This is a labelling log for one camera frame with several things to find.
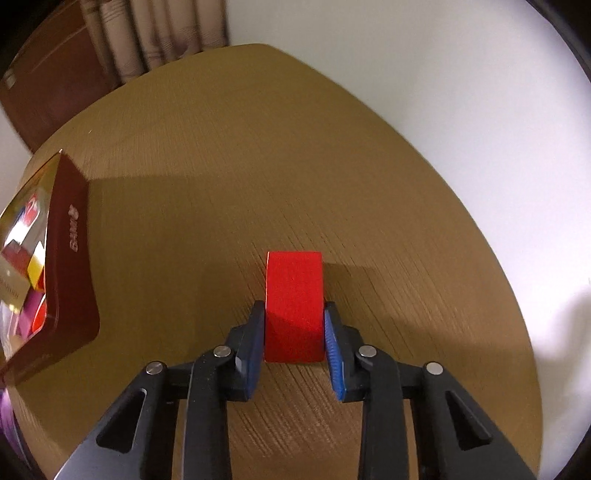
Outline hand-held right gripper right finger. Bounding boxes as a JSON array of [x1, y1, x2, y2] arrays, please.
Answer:
[[323, 301, 539, 480]]

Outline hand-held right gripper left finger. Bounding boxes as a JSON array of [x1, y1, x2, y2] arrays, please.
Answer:
[[54, 300, 267, 480]]

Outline gold storage box red sides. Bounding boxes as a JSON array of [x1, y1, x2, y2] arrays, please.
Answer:
[[0, 150, 101, 388]]

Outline red orange box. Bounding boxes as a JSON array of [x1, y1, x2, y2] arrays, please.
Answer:
[[30, 295, 48, 334]]

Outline yellow block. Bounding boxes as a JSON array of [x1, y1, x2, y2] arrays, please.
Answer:
[[27, 242, 47, 291]]

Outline purple object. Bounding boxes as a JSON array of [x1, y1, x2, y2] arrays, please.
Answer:
[[0, 385, 24, 457]]

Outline brown wooden door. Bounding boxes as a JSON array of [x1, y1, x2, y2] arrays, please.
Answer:
[[0, 0, 122, 153]]

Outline beige patterned curtain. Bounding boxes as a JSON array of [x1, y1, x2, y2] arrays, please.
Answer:
[[78, 0, 230, 86]]

